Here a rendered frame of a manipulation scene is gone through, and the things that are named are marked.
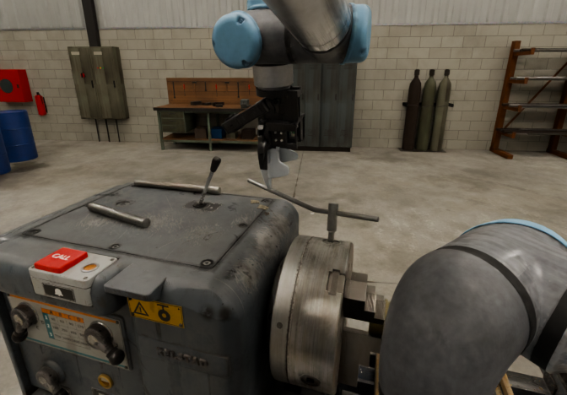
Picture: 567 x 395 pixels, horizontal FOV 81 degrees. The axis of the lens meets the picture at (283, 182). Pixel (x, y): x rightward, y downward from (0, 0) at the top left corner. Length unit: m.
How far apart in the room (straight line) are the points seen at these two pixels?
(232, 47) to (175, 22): 7.41
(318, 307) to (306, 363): 0.10
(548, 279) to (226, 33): 0.46
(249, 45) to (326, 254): 0.42
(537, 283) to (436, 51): 7.21
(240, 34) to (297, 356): 0.55
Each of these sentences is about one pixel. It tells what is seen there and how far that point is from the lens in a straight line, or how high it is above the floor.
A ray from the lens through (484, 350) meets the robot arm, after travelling 0.34.
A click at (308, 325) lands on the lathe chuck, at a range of 0.65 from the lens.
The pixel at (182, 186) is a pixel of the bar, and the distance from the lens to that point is 1.00.
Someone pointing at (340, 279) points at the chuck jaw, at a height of 1.21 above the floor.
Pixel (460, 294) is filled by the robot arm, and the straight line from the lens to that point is 0.33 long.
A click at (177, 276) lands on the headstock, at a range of 0.62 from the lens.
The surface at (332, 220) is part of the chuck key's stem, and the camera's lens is 0.73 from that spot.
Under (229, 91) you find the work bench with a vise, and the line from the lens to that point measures 7.39.
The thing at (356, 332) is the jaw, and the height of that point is 1.06.
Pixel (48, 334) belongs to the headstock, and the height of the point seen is 1.06.
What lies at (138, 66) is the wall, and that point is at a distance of 8.18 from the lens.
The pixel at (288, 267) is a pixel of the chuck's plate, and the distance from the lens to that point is 0.67.
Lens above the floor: 1.59
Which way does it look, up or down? 19 degrees down
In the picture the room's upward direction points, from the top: straight up
